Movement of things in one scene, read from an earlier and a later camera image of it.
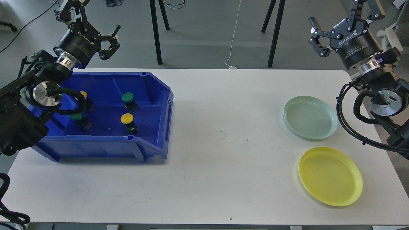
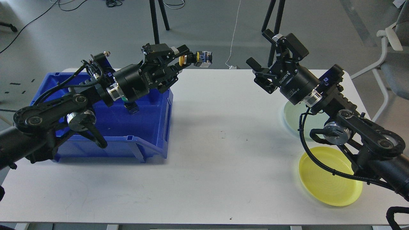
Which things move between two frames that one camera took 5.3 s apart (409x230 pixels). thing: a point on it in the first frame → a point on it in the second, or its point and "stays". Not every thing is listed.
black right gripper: x=354 y=43 → x=297 y=82
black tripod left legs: x=152 y=4 stays
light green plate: x=310 y=118 stays
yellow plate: x=330 y=176 stays
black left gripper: x=82 y=40 → x=135 y=81
